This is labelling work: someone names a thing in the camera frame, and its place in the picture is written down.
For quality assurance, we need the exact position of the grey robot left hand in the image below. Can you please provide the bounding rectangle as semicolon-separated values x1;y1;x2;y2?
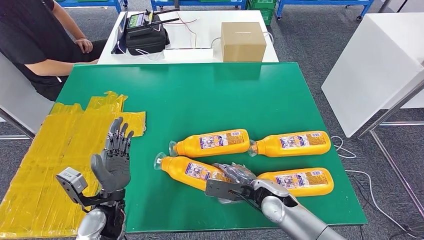
90;116;135;195

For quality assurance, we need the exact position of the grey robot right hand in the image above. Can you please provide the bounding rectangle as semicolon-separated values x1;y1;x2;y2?
211;162;258;185

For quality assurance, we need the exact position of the person's left hand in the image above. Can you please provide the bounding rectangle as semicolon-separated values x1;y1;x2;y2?
75;38;94;54

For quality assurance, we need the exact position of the orange plastic bottle clear cap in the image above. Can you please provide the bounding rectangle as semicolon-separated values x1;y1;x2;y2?
256;167;335;198
167;128;251;159
248;130;332;158
153;152;233;192

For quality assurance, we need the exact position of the tablet in dark case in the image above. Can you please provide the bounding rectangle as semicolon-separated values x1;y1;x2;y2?
110;11;128;55

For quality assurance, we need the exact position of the black remote controller with antennas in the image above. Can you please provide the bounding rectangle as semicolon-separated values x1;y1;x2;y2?
125;7;180;33

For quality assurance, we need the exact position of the person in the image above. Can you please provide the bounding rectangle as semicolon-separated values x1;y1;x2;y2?
0;0;109;102

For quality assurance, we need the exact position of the black carrying bag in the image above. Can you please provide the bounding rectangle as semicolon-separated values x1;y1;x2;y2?
125;13;171;57

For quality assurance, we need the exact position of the yellow plastic sheet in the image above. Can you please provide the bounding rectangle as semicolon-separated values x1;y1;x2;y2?
0;91;147;239

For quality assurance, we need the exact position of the white side table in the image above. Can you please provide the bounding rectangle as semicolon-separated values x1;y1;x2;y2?
0;52;56;140

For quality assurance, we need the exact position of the white desk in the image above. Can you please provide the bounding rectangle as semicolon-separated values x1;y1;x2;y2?
96;9;280;65

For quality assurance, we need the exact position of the brown cardboard box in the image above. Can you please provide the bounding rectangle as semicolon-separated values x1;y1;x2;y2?
220;21;267;63

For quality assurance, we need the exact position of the green plastic crate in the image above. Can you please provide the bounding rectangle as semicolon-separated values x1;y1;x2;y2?
247;0;277;26

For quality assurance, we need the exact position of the white table with metal legs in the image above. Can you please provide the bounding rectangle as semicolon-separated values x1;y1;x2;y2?
321;12;424;218

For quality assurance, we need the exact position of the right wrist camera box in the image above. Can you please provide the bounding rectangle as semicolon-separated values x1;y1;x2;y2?
204;178;256;204

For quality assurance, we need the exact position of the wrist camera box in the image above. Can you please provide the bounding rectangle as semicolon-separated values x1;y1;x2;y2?
204;178;256;204
55;166;89;205

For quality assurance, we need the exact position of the blue metal cart frame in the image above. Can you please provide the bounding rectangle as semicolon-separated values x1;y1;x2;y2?
150;0;249;11
57;0;128;14
275;0;375;21

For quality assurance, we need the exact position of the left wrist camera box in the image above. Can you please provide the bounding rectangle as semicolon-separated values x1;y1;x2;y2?
55;166;89;205

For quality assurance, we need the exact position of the thin white looped cable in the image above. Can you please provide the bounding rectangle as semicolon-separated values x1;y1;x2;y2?
134;48;166;62

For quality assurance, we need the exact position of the thin red cable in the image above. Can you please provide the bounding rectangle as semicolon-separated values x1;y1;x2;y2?
162;12;199;48

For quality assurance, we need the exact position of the white floor cable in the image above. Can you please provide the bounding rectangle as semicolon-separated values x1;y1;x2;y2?
331;135;424;239

